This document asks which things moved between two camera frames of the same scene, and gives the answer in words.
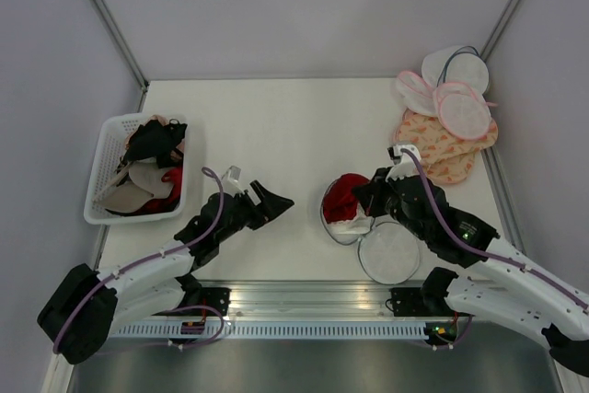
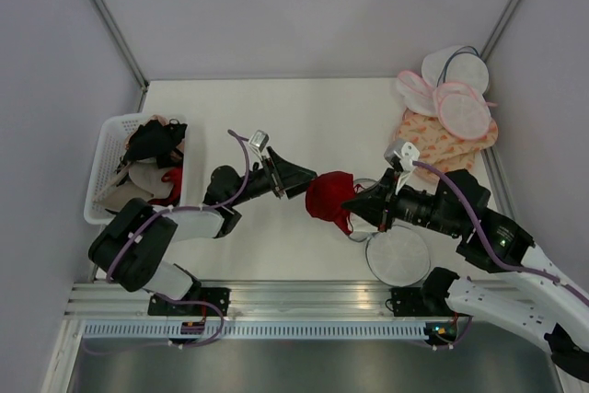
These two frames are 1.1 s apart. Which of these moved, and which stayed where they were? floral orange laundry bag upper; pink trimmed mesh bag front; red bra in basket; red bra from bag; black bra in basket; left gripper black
Moved: left gripper black; red bra from bag
Stayed: red bra in basket; black bra in basket; floral orange laundry bag upper; pink trimmed mesh bag front
